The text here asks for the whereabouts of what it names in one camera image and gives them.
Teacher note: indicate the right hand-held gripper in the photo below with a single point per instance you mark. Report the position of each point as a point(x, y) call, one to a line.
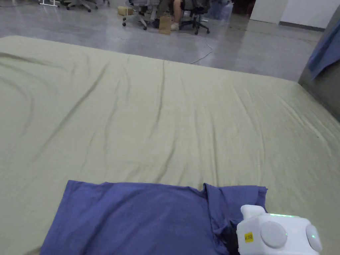
point(276, 233)

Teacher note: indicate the dark blue shirt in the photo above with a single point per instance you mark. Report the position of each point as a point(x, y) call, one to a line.
point(138, 220)

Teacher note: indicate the cardboard carton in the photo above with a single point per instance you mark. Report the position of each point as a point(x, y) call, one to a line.
point(125, 10)

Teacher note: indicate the bed with pale green sheet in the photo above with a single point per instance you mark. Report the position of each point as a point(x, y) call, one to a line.
point(148, 114)

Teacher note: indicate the grey padded headboard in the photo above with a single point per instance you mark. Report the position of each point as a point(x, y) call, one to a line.
point(322, 79)

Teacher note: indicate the brown paper bag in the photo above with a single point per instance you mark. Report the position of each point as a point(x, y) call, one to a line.
point(165, 24)

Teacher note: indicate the blue cloth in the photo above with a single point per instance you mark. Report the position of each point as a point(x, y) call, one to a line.
point(322, 54)

